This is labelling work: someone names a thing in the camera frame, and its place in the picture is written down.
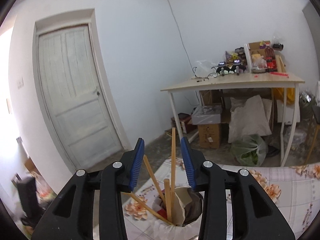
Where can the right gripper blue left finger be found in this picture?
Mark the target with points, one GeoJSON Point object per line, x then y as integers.
{"type": "Point", "coordinates": [136, 163]}

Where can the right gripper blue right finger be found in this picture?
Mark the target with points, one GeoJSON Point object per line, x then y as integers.
{"type": "Point", "coordinates": [186, 153]}

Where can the lone wooden chopstick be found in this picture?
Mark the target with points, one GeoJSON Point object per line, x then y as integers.
{"type": "Point", "coordinates": [152, 176]}

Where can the cream plastic rice paddle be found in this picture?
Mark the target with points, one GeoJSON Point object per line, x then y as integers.
{"type": "Point", "coordinates": [181, 199]}

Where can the cardboard box under desk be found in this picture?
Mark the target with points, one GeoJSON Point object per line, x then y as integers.
{"type": "Point", "coordinates": [209, 135]}

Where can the metal utensil holder with bag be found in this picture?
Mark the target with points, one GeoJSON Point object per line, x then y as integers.
{"type": "Point", "coordinates": [186, 216]}

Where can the green vegetable plastic bag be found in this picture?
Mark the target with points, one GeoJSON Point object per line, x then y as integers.
{"type": "Point", "coordinates": [249, 150]}

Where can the grey white sack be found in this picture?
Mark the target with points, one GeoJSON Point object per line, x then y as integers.
{"type": "Point", "coordinates": [249, 116]}

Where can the floral plastic tablecloth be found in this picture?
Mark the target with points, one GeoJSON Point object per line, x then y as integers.
{"type": "Point", "coordinates": [239, 203]}

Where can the white panel door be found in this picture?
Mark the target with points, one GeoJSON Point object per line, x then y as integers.
{"type": "Point", "coordinates": [73, 90]}

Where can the wooden top white desk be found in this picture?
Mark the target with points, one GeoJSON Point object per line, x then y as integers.
{"type": "Point", "coordinates": [246, 80]}

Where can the yellow plastic bag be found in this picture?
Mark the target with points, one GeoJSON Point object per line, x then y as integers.
{"type": "Point", "coordinates": [278, 94]}

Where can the red oil bottle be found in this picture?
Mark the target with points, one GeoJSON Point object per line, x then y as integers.
{"type": "Point", "coordinates": [270, 59]}

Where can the wooden chair black seat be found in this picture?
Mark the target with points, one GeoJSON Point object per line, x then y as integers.
{"type": "Point", "coordinates": [313, 130]}

